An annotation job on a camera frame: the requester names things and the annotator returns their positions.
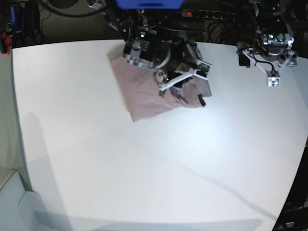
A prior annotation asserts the mauve t-shirt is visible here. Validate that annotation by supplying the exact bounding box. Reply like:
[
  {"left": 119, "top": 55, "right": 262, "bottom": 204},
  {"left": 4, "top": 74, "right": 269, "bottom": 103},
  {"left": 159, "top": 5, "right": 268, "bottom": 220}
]
[{"left": 108, "top": 45, "right": 212, "bottom": 122}]

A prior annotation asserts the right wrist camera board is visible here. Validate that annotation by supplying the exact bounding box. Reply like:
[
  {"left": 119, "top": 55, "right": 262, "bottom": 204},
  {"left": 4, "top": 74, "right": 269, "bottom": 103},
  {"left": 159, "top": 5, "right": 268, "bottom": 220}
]
[{"left": 196, "top": 61, "right": 212, "bottom": 77}]

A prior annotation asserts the red black clamp tool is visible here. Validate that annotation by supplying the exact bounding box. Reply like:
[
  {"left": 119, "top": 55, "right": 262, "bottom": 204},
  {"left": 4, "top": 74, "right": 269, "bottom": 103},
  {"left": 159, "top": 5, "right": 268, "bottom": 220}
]
[{"left": 0, "top": 31, "right": 13, "bottom": 56}]

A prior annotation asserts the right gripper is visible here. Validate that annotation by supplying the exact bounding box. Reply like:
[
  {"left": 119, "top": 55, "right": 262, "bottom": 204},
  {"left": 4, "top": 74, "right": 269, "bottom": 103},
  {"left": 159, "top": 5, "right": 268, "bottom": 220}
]
[{"left": 123, "top": 37, "right": 208, "bottom": 97}]

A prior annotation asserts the blue box overhead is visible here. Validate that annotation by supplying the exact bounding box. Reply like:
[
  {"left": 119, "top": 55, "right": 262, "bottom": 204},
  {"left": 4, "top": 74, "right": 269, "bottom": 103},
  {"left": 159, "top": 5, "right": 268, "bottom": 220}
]
[{"left": 116, "top": 0, "right": 184, "bottom": 10}]

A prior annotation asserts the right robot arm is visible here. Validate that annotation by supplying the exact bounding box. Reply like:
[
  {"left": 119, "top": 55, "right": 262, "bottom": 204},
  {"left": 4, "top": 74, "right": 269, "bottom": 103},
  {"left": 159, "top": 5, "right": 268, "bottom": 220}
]
[{"left": 88, "top": 0, "right": 211, "bottom": 96}]

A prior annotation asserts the power strip with red switch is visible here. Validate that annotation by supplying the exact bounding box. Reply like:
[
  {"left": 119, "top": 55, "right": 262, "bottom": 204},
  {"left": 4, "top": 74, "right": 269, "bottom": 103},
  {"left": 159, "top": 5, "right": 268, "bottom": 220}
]
[{"left": 181, "top": 9, "right": 235, "bottom": 21}]

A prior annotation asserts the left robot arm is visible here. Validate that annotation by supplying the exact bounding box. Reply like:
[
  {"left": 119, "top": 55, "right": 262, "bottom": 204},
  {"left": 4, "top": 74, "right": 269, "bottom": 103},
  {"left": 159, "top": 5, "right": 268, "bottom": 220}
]
[{"left": 237, "top": 0, "right": 297, "bottom": 88}]

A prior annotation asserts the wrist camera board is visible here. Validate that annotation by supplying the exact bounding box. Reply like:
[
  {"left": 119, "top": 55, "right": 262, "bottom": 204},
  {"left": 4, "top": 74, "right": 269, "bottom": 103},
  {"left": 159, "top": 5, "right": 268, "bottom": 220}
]
[
  {"left": 267, "top": 77, "right": 281, "bottom": 88},
  {"left": 196, "top": 61, "right": 212, "bottom": 77}
]

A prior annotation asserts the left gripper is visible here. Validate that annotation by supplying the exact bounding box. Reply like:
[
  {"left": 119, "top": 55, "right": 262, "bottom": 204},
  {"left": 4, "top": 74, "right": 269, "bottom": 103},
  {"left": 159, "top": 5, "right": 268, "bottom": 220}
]
[{"left": 237, "top": 33, "right": 297, "bottom": 82}]

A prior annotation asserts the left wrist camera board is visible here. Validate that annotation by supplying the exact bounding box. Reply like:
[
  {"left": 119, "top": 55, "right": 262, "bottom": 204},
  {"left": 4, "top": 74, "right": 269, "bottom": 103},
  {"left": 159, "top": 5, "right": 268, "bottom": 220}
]
[{"left": 267, "top": 77, "right": 281, "bottom": 88}]

